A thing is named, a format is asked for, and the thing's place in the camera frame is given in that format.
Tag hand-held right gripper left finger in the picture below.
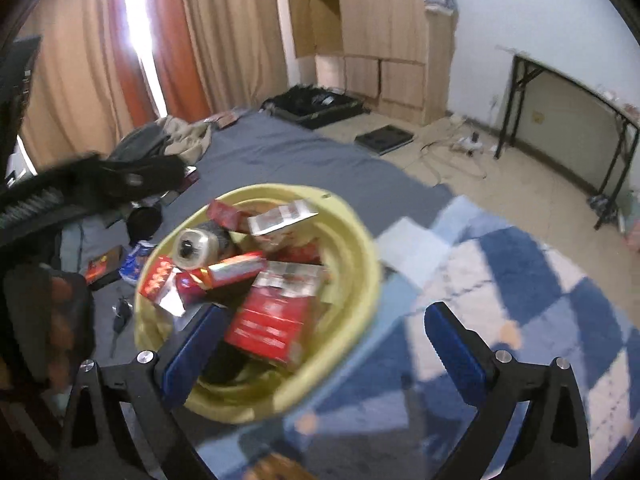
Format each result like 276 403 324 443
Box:
59 302 223 480

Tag black flat tray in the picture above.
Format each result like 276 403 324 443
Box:
355 126 415 156

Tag wooden wardrobe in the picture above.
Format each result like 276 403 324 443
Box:
282 0 458 126

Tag bunch of keys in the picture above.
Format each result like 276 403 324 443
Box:
111 297 135 346

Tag small white containers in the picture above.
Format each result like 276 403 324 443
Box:
600 87 640 116

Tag orange curtain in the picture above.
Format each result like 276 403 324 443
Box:
117 45 158 126
137 0 211 121

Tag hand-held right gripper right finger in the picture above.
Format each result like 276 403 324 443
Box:
424 302 593 480

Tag grey bed sheet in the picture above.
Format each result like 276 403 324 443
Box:
60 109 456 361

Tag checkered cloth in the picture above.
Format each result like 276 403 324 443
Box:
587 192 618 213

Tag small grey black sock roll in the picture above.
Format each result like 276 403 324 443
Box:
207 222 241 256

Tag white power strip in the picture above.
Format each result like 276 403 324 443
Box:
450 132 486 153

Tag beige tape roll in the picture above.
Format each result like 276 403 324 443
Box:
173 227 223 267

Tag black round case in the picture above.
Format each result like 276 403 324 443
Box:
126 206 163 246

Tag blue checkered rug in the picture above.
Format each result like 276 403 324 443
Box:
195 195 640 480

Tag yellow plastic basin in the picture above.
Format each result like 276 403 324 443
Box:
132 184 385 426

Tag red carton with grey end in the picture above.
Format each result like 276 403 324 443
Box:
223 270 326 365

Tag red black flat box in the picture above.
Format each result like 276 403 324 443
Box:
82 245 126 288

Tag red book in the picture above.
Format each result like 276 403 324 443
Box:
202 109 241 128

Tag lavender plush ball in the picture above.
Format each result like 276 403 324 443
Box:
175 271 206 306

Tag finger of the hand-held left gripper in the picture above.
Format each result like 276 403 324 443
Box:
95 152 186 201

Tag dark grey bag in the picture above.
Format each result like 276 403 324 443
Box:
105 125 171 163

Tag black open case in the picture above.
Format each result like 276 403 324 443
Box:
260 84 366 131

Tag person's left hand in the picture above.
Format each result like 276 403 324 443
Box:
42 272 96 396

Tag floor cable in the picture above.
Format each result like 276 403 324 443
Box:
417 140 488 181

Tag beige clothes pile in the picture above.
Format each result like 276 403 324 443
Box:
150 115 213 166

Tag black folding table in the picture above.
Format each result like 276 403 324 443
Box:
497 45 640 231

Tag beige curtain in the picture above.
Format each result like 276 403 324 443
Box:
15 0 161 161
180 0 291 121

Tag pile of red packets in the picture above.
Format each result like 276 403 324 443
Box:
139 199 331 311

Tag blue white packet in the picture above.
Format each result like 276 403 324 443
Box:
120 241 158 286

